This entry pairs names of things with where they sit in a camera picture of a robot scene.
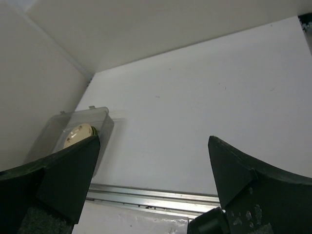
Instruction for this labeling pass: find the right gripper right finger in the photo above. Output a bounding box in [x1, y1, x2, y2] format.
[208, 136, 312, 234]

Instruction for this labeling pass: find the clear plastic bin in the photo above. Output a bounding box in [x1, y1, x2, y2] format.
[22, 107, 114, 186]

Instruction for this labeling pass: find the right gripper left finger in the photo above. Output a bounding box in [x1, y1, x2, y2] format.
[0, 136, 100, 234]

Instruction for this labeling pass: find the cream plate with small flowers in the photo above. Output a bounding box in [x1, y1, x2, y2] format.
[63, 123, 94, 149]

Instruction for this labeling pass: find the lime green plate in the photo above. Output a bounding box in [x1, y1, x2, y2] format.
[91, 126, 98, 136]

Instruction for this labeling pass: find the white taped panel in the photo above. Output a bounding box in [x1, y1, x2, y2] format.
[72, 202, 189, 234]

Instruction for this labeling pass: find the aluminium table rail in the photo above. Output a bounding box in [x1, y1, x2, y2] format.
[86, 184, 220, 219]

